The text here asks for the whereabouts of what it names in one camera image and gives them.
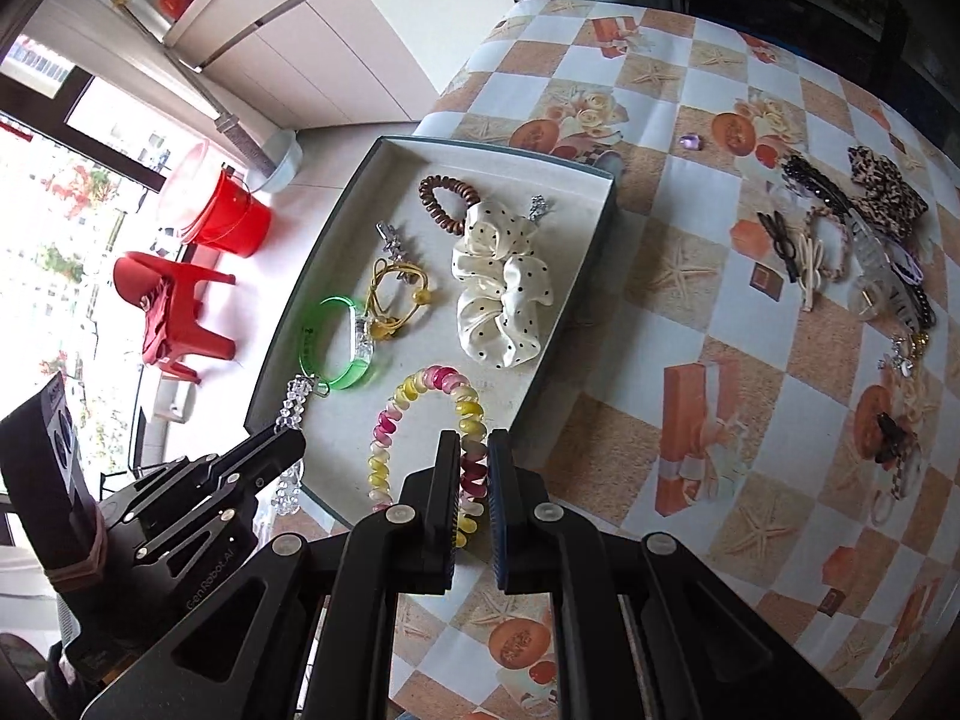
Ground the multicolour spiral hair tie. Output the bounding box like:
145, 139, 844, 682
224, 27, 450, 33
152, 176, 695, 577
366, 364, 490, 550

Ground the clear crystal bead chain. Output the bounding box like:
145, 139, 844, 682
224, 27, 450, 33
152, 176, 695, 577
266, 374, 332, 517

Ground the green plastic bangle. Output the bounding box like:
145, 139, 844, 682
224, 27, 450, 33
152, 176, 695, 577
298, 296, 374, 395

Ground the yellow bead hair tie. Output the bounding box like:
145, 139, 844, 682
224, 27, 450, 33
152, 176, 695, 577
362, 257, 436, 343

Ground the cream polka dot scrunchie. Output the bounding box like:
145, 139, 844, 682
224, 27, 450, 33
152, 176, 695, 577
451, 200, 555, 369

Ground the silver rhinestone hair clip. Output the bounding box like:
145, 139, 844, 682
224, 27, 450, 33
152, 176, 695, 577
374, 221, 412, 266

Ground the brown spiral hair tie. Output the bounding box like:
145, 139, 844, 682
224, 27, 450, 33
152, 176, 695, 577
416, 174, 482, 238

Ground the small black claw clip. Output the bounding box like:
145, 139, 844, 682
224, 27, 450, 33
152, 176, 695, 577
874, 413, 918, 466

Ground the beige hair clip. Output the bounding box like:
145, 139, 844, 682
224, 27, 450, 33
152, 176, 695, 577
797, 234, 823, 312

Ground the small silver charm clip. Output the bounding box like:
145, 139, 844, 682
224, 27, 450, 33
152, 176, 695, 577
527, 193, 555, 224

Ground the grey shallow tray box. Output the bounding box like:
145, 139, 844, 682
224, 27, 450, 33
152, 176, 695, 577
244, 137, 615, 525

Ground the checkered floral tablecloth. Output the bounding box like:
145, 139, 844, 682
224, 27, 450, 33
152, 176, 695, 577
421, 0, 958, 718

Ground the red plastic chair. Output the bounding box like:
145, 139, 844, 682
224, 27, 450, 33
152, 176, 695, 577
112, 252, 236, 385

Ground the red plastic bucket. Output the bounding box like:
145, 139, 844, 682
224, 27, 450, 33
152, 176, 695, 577
161, 142, 272, 259

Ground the black bow hair clip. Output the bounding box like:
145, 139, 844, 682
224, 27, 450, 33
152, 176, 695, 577
757, 210, 799, 283

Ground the light blue basin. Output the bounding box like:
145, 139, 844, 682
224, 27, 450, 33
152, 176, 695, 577
247, 130, 302, 195

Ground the clear large claw clip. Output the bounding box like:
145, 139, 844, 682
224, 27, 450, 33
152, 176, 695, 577
846, 210, 923, 333

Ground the small purple gem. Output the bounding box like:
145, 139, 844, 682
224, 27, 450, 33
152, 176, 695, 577
679, 133, 701, 151

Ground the black beaded barrette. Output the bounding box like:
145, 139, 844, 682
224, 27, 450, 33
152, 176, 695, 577
781, 154, 851, 216

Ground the leopard print scrunchie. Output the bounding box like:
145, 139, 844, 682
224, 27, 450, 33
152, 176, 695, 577
848, 146, 929, 242

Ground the white low cabinet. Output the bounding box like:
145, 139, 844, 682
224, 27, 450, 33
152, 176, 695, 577
164, 0, 438, 130

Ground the gold chain keyring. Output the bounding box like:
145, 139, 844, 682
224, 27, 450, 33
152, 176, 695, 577
878, 332, 929, 379

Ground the braided brown hair tie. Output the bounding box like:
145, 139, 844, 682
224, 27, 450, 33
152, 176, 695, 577
805, 205, 858, 285

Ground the purple white hair tie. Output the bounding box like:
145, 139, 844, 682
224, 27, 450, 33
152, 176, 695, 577
886, 239, 928, 291

